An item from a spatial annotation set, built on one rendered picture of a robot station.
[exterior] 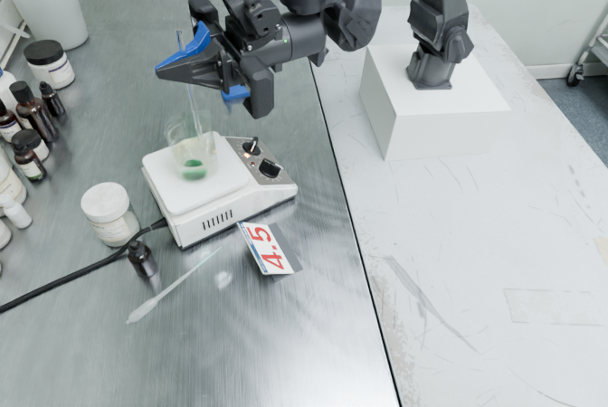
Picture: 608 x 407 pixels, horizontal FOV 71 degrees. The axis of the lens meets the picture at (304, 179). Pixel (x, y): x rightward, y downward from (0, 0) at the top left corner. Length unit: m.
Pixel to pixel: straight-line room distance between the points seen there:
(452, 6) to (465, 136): 0.22
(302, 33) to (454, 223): 0.38
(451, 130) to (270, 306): 0.41
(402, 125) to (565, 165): 0.32
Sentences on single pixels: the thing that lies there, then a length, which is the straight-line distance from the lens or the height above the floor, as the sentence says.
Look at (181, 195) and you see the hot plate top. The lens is 0.60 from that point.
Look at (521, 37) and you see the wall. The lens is 2.62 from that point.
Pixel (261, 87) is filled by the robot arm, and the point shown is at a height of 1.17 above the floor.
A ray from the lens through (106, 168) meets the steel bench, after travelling 0.79.
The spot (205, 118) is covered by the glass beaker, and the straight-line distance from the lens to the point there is 0.59.
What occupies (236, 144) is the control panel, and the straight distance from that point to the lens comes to 0.70.
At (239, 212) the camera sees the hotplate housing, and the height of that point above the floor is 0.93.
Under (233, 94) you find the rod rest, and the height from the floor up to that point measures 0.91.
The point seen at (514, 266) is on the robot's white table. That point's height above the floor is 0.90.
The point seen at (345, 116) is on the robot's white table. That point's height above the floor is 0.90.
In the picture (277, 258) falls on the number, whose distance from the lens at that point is 0.61.
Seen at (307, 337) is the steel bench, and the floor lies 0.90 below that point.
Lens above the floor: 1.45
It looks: 49 degrees down
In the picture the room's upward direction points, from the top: 3 degrees clockwise
